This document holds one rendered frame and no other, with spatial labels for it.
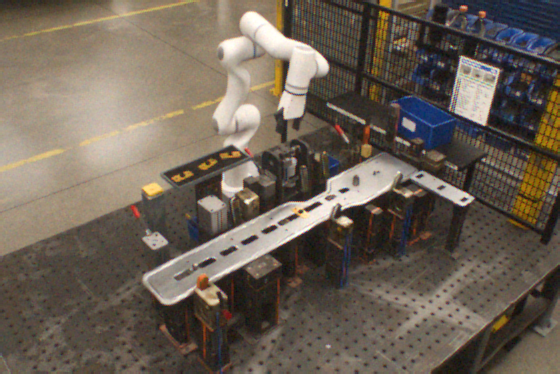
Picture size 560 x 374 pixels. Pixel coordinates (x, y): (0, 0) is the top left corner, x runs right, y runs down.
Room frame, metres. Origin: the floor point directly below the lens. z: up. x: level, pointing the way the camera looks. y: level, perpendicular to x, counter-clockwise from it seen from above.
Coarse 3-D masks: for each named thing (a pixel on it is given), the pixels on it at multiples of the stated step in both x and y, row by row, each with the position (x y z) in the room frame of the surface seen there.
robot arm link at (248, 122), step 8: (248, 104) 2.44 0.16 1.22; (240, 112) 2.37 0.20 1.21; (248, 112) 2.38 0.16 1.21; (256, 112) 2.40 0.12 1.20; (240, 120) 2.34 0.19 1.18; (248, 120) 2.36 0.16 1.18; (256, 120) 2.38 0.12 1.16; (240, 128) 2.34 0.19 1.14; (248, 128) 2.36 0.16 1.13; (256, 128) 2.38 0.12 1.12; (232, 136) 2.40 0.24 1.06; (240, 136) 2.38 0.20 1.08; (248, 136) 2.37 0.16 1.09; (224, 144) 2.37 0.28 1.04; (240, 144) 2.34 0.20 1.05
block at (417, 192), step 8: (416, 192) 2.09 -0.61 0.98; (424, 192) 2.09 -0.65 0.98; (416, 200) 2.07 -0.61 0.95; (424, 200) 2.09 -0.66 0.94; (416, 208) 2.06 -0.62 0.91; (416, 216) 2.08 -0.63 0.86; (416, 224) 2.08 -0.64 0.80; (408, 232) 2.07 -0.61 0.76; (416, 232) 2.09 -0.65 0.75; (408, 240) 2.07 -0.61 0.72; (416, 240) 2.09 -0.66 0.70
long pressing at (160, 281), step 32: (384, 160) 2.32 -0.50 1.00; (352, 192) 2.05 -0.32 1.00; (384, 192) 2.07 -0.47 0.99; (256, 224) 1.80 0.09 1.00; (288, 224) 1.81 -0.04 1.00; (192, 256) 1.59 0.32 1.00; (224, 256) 1.60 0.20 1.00; (256, 256) 1.61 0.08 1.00; (160, 288) 1.42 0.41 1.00; (192, 288) 1.43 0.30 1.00
